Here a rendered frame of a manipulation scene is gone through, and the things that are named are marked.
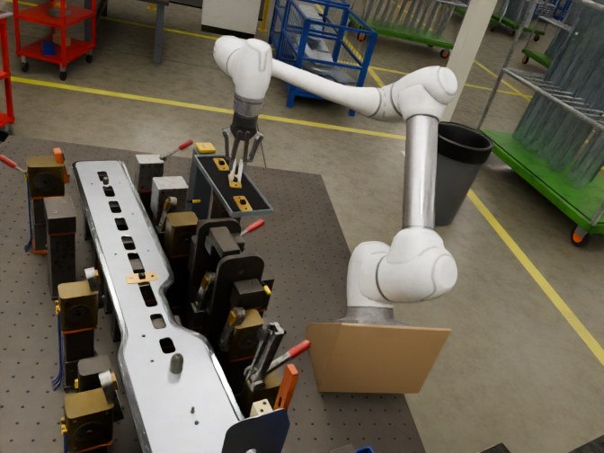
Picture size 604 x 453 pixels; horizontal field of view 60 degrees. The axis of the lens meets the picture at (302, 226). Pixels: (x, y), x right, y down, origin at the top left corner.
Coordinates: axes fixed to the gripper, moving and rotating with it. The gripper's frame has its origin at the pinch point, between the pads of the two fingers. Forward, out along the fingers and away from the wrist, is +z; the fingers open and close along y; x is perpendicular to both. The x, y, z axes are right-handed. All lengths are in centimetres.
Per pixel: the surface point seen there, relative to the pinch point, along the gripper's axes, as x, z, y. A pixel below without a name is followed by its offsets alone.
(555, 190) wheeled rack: -198, 92, -321
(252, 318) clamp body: 54, 13, -1
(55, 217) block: 9, 17, 53
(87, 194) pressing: -10, 20, 47
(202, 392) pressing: 71, 20, 11
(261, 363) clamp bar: 74, 8, 0
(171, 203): 6.6, 10.5, 19.8
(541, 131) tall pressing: -283, 69, -350
